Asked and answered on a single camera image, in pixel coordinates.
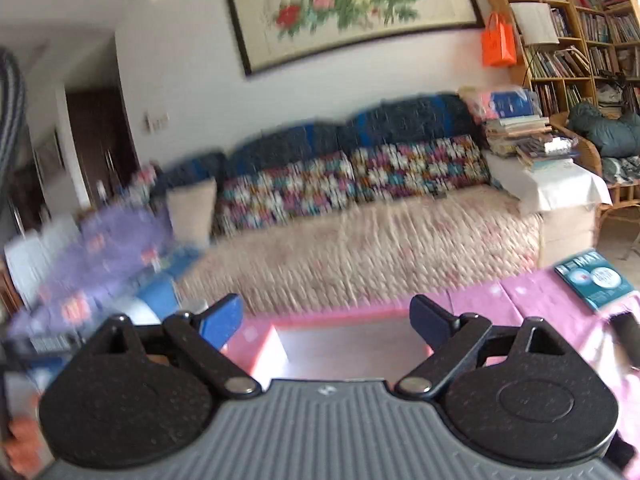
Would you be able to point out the orange paper bag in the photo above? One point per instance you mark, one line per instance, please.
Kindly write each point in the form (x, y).
(498, 42)

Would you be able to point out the beige small pillow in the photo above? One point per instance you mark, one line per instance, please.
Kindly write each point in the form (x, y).
(191, 212)

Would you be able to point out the framed flower painting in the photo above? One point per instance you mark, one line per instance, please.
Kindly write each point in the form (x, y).
(271, 33)

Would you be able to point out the black smartphone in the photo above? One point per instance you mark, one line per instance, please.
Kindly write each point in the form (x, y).
(627, 331)

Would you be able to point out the wall light switch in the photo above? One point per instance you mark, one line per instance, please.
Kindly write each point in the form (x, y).
(155, 123)

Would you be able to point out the orange cardboard box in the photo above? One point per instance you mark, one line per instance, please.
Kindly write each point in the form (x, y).
(334, 347)

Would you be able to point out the floral cushion left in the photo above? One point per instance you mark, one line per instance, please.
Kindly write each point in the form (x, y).
(277, 196)

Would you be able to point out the floral cushion right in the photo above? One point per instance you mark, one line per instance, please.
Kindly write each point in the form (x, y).
(397, 171)

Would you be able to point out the blue white striped cloth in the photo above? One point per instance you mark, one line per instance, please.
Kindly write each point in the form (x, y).
(150, 296)

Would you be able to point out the floral cushion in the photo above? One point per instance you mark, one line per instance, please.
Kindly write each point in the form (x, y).
(277, 196)
(397, 171)

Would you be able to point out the purple floral blanket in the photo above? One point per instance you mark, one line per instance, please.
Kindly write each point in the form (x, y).
(114, 245)

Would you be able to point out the quilted beige sofa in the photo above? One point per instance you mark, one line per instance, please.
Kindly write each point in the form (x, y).
(377, 251)

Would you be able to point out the teal book on table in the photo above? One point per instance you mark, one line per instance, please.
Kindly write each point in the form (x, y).
(593, 279)

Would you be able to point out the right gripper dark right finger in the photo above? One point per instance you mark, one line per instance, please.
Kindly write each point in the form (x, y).
(455, 342)

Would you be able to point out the pink floral tablecloth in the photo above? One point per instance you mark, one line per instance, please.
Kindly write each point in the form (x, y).
(544, 294)

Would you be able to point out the stack of books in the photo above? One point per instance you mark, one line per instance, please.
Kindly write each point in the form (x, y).
(531, 140)

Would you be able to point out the wooden bookshelf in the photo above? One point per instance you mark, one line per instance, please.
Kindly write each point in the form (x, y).
(572, 51)

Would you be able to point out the white cloth on sofa arm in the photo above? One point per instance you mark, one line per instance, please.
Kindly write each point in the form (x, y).
(557, 187)

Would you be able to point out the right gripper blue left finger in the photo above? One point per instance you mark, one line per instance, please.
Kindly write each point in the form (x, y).
(199, 339)

